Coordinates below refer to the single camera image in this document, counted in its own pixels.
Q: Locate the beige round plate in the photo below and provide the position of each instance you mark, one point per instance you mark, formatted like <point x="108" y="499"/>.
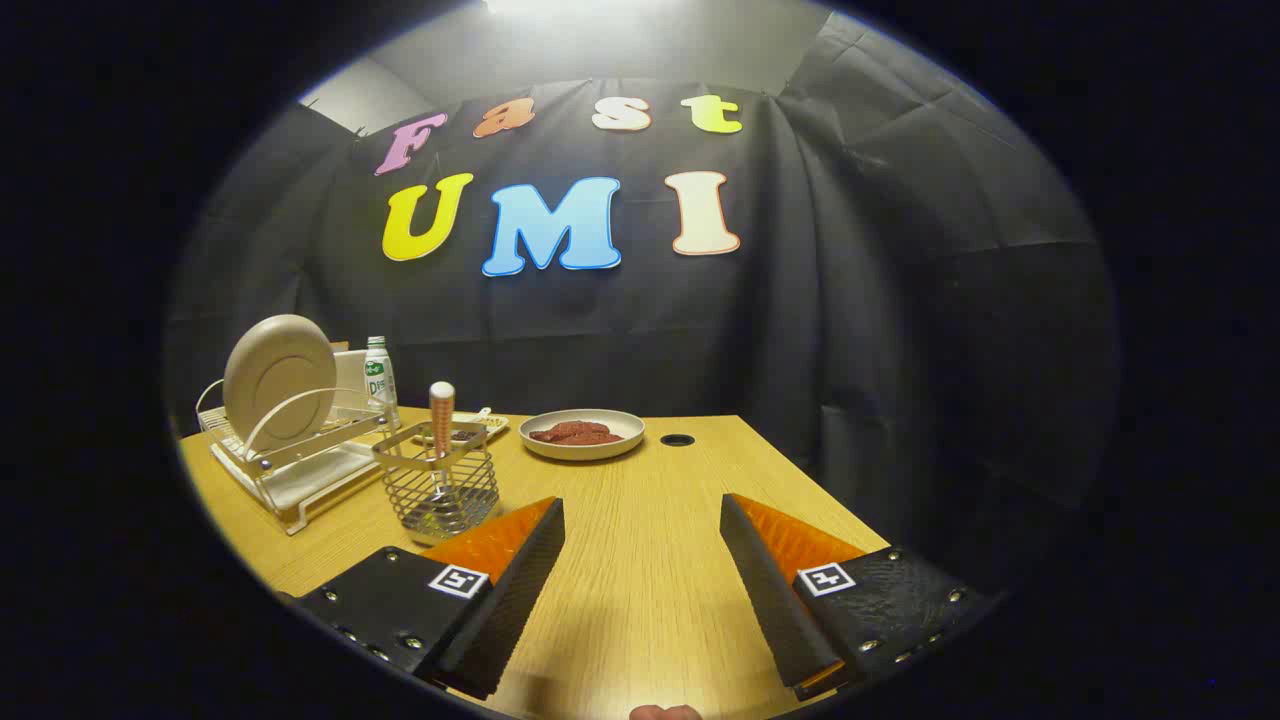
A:
<point x="275" y="380"/>

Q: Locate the white bottle with green label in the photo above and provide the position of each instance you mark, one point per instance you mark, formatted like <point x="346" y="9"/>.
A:
<point x="378" y="380"/>

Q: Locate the beige dish with meat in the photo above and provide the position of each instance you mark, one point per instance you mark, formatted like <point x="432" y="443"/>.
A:
<point x="585" y="451"/>

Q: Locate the black backdrop cloth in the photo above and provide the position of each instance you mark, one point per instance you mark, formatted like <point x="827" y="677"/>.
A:
<point x="600" y="330"/>

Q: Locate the white divided snack tray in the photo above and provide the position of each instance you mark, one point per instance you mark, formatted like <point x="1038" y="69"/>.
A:
<point x="490" y="423"/>

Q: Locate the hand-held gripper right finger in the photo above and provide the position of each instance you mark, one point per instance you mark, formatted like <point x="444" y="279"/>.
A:
<point x="765" y="590"/>

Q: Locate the white ribbed drip tray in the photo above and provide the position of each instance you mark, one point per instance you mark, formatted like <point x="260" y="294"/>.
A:
<point x="310" y="485"/>

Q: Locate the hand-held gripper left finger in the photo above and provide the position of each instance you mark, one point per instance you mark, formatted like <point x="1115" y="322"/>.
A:
<point x="520" y="590"/>

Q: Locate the red meat patty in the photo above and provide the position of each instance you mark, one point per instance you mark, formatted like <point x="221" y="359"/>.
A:
<point x="600" y="434"/>
<point x="555" y="434"/>

